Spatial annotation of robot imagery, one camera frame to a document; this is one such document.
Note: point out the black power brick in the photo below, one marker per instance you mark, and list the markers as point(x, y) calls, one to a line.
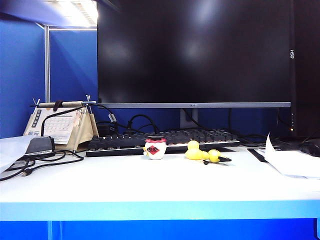
point(103, 129)

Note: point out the black computer mouse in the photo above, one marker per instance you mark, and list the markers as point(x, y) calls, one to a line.
point(311, 148)

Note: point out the yellow duck doll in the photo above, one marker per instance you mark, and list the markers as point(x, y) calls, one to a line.
point(193, 151)

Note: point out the black HSO monitor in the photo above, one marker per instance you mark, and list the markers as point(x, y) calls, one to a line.
point(307, 75)

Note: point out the dark grey adapter box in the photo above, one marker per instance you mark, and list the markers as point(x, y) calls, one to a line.
point(38, 145)

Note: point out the large black monitor silver bezel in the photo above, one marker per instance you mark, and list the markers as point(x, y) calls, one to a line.
point(195, 55)

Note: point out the white curled paper sheet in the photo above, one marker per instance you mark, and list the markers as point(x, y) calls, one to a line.
point(292, 162)

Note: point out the beige tent desk calendar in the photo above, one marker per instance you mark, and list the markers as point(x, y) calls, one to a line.
point(85, 130)

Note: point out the black mechanical keyboard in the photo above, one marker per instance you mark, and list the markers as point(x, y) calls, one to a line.
point(120, 143)

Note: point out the grey monitor stand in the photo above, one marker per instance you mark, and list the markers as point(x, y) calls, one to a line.
point(186, 118)

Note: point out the white doll with red trim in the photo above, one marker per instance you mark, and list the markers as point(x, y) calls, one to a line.
point(155, 150)

